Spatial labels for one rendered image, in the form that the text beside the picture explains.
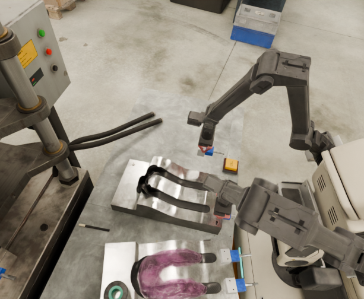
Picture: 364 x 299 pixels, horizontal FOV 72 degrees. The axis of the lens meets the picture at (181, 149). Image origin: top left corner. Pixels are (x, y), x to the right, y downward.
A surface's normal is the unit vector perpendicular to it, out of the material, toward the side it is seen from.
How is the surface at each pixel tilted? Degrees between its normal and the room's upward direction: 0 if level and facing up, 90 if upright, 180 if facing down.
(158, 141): 0
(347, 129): 0
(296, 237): 34
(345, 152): 42
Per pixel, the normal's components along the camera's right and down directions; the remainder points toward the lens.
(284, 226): -0.40, -0.26
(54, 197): 0.07, -0.61
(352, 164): -0.62, -0.49
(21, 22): 0.98, 0.21
